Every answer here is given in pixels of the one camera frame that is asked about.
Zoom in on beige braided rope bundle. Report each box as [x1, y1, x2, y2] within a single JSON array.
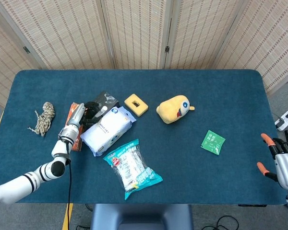
[[27, 102, 56, 138]]

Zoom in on dark blue table cover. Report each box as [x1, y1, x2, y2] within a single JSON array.
[[0, 69, 288, 206]]

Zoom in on black printed carton box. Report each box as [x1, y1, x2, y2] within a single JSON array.
[[88, 90, 121, 113]]

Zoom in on yellow sponge with hole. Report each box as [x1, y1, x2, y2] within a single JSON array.
[[124, 93, 149, 117]]

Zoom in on clear plastic tube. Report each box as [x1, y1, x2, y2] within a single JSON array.
[[96, 106, 109, 120]]

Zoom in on woven bamboo folding screen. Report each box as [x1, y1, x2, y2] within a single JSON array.
[[0, 0, 288, 109]]

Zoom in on orange cardboard box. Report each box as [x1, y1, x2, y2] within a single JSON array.
[[66, 102, 85, 152]]

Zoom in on teal clear snack bag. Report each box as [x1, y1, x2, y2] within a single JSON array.
[[102, 138, 164, 201]]

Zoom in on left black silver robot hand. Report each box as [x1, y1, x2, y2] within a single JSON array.
[[65, 101, 102, 128]]

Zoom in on right orange-tipped silver robot hand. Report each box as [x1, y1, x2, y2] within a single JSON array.
[[256, 133, 288, 191]]

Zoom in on green tea sachet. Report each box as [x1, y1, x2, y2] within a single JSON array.
[[200, 129, 226, 156]]

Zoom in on white blue tissue pack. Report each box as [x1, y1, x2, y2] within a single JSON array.
[[80, 106, 137, 157]]

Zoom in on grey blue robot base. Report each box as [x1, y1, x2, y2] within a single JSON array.
[[90, 203, 194, 230]]

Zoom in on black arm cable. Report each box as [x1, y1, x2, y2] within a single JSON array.
[[62, 138, 73, 230]]

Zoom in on white power strip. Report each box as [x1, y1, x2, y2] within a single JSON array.
[[274, 109, 288, 131]]

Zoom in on yellow plush toy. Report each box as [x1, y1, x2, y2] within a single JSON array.
[[156, 95, 195, 125]]

